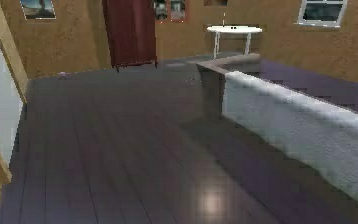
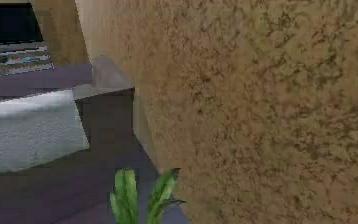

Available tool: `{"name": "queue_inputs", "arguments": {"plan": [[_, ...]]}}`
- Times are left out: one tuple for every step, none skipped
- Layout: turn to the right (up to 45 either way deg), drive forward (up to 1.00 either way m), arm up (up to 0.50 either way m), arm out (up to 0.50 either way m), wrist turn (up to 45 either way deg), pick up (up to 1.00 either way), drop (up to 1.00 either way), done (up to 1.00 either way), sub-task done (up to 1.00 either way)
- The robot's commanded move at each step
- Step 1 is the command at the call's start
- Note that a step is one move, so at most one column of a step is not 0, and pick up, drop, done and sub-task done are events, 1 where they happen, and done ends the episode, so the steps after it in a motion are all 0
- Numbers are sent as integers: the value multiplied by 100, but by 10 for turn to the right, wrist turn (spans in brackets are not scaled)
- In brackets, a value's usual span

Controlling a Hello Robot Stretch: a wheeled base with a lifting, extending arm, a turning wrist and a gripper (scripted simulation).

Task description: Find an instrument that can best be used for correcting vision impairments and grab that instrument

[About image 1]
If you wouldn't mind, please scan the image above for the dark red wardrobe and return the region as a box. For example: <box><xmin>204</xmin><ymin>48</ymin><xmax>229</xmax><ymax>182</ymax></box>
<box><xmin>101</xmin><ymin>0</ymin><xmax>159</xmax><ymax>73</ymax></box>

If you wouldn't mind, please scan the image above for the white round table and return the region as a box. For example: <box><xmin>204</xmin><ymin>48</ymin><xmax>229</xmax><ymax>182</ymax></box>
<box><xmin>206</xmin><ymin>25</ymin><xmax>263</xmax><ymax>60</ymax></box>

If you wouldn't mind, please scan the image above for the red framed picture pair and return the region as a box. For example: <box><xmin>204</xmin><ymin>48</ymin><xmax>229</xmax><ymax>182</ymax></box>
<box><xmin>153</xmin><ymin>0</ymin><xmax>189</xmax><ymax>24</ymax></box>

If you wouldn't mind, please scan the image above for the dark framed picture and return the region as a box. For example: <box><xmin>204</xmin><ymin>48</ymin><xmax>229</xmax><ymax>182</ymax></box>
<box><xmin>203</xmin><ymin>0</ymin><xmax>229</xmax><ymax>7</ymax></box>

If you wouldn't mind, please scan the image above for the white framed window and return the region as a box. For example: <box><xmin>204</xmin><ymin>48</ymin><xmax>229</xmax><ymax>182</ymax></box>
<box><xmin>296</xmin><ymin>0</ymin><xmax>349</xmax><ymax>28</ymax></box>

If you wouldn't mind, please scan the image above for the framed landscape picture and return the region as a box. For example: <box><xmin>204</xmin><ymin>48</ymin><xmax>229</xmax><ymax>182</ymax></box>
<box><xmin>19</xmin><ymin>0</ymin><xmax>57</xmax><ymax>21</ymax></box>

